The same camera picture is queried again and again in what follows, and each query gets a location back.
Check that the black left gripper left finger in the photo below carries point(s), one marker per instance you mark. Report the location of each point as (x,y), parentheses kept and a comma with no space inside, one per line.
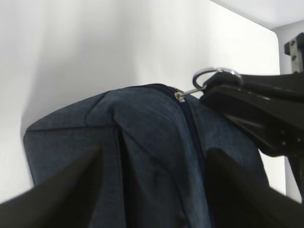
(65,200)

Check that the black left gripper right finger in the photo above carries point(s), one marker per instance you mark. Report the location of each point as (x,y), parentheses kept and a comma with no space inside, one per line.
(237,200)

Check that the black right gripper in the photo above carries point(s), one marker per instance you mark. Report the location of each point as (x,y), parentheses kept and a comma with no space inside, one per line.
(276,126)

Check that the dark blue lunch bag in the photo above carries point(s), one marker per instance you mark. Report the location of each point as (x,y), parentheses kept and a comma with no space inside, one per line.
(153,148)

